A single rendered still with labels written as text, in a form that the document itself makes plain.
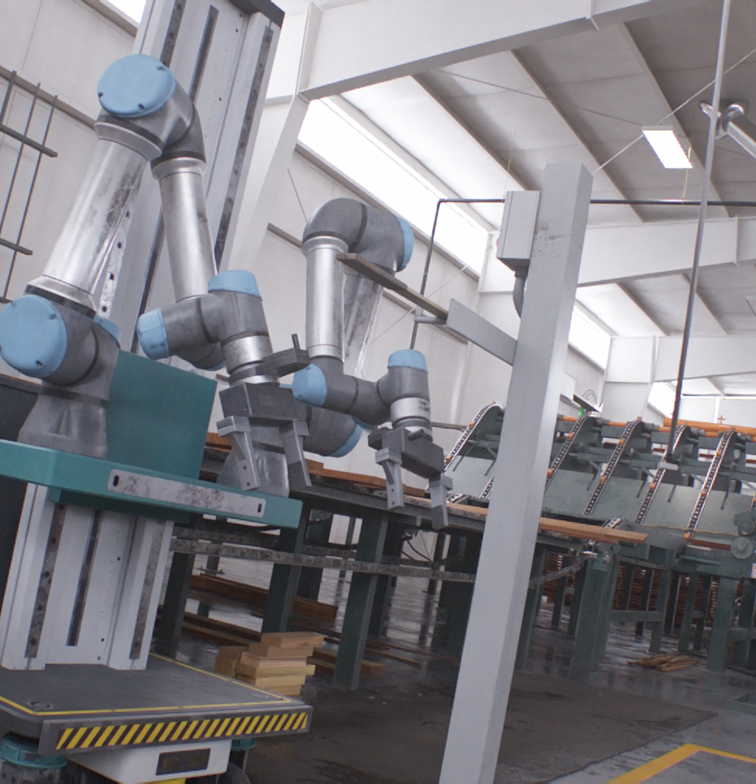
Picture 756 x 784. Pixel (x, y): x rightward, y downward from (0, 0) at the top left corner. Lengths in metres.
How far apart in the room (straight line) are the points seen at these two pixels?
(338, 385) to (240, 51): 0.81
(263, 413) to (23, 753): 0.67
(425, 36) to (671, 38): 3.03
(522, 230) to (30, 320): 0.76
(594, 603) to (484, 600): 5.40
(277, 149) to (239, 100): 9.27
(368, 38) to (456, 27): 1.08
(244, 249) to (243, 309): 9.81
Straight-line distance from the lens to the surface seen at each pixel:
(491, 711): 1.50
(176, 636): 5.00
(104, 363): 1.73
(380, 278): 1.21
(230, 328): 1.51
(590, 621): 6.89
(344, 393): 1.93
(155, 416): 2.02
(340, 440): 2.15
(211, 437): 2.91
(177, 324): 1.54
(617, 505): 11.76
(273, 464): 2.07
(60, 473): 1.68
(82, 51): 11.19
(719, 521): 11.46
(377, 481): 3.65
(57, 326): 1.58
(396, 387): 1.90
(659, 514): 11.59
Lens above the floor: 0.71
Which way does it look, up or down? 8 degrees up
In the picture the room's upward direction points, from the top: 11 degrees clockwise
